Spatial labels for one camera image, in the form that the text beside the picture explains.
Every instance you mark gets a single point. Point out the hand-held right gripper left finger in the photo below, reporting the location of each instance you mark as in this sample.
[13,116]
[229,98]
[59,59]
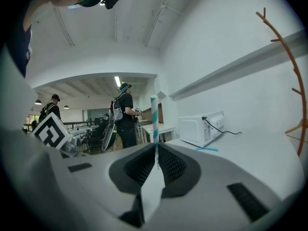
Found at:
[84,189]

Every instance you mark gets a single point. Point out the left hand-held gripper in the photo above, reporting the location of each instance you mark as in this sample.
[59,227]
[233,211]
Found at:
[50,132]

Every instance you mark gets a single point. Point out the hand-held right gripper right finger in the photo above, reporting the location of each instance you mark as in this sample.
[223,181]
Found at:
[211,177]

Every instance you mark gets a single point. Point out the teal striped paper straw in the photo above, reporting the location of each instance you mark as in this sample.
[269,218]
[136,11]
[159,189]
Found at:
[155,119]

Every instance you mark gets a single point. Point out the teal plastic strip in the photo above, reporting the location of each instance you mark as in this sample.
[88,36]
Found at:
[207,149]

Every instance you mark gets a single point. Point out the white microwave oven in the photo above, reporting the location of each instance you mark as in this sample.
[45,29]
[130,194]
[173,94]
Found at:
[192,129]

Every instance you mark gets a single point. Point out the small white desk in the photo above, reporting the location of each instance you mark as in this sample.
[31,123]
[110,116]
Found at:
[158,129]

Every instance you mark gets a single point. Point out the long ceiling light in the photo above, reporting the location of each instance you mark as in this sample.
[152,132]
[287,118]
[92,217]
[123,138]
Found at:
[117,80]

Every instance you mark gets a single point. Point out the person's dark shirt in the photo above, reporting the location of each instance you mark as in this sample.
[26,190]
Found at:
[20,52]

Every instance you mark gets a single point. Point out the wooden clothes hanger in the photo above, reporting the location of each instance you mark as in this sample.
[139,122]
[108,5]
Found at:
[297,127]

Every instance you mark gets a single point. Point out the orange coat rack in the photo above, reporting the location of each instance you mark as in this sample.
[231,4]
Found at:
[298,80]

